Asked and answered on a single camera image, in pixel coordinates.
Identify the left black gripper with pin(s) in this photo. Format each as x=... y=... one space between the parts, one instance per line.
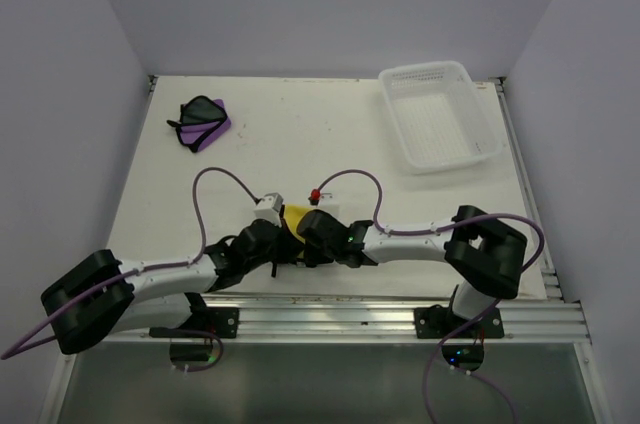
x=290 y=248

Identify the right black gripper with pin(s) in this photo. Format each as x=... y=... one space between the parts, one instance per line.
x=314 y=258

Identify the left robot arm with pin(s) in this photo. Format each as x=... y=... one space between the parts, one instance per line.
x=86 y=304

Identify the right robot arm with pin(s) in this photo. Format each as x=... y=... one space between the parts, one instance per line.
x=486 y=252

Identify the purple grey towel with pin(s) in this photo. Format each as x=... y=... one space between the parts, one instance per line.
x=202 y=121

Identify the white plastic basket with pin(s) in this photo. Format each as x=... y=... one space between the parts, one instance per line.
x=439 y=117

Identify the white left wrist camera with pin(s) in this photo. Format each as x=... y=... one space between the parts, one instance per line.
x=269 y=208

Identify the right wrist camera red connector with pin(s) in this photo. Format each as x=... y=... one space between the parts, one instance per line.
x=325 y=201

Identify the left black base bracket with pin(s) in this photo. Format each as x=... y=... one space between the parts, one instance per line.
x=204 y=322

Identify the black base bracket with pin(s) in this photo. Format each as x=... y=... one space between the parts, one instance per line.
x=204 y=322
x=435 y=322

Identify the right black base bracket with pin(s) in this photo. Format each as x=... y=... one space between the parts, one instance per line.
x=435 y=322

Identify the aluminium mounting rail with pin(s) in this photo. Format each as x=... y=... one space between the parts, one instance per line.
x=309 y=319

